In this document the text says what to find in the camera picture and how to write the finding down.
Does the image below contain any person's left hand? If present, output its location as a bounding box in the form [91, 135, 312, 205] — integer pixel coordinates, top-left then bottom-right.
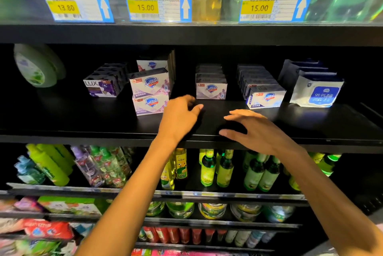
[157, 94, 204, 146]

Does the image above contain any person's right hand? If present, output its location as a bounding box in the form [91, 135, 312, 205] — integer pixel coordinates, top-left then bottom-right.
[218, 109, 300, 158]

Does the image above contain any red snack packet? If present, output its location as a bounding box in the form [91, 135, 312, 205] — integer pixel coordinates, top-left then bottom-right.
[23, 218, 74, 240]

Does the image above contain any person's right forearm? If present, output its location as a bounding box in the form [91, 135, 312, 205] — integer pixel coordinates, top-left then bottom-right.
[281, 145, 383, 256]

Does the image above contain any row of white pink soap boxes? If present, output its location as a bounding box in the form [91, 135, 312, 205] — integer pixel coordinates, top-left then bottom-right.
[195, 64, 228, 100]

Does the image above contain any pale green pump soap bottle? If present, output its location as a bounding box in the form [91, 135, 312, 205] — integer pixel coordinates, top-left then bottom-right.
[13, 43, 67, 89]

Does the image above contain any row of white blue soap boxes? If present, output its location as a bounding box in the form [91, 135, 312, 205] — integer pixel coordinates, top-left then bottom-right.
[236, 64, 287, 110]

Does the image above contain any black store shelf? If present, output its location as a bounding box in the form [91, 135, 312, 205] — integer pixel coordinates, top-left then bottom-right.
[0, 22, 383, 256]

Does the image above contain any blue white price tag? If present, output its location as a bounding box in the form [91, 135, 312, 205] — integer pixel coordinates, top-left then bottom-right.
[239, 0, 315, 24]
[124, 0, 193, 23]
[41, 0, 115, 24]

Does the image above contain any row of purple soap boxes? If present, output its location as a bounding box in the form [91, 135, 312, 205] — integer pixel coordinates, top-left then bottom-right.
[83, 63, 128, 98]

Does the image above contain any row of white upright packs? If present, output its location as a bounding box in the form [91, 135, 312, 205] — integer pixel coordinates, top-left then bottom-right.
[278, 59, 345, 109]

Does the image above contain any green white box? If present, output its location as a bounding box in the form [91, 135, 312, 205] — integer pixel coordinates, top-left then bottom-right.
[37, 196, 75, 213]
[72, 198, 109, 216]

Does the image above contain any person's left forearm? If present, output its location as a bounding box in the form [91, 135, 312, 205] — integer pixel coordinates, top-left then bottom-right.
[75, 136, 180, 256]

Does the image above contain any row of white small bottles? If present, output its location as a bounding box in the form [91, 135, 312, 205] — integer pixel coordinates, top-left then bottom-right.
[224, 229, 277, 248]

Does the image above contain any green lidded wipe tub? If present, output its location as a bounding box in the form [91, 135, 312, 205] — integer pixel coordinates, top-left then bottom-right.
[263, 205, 296, 224]
[230, 204, 263, 222]
[145, 201, 165, 218]
[166, 201, 196, 219]
[197, 203, 228, 220]

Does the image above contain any long pink packet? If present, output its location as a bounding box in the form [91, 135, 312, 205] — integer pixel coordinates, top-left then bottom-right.
[150, 250, 231, 256]

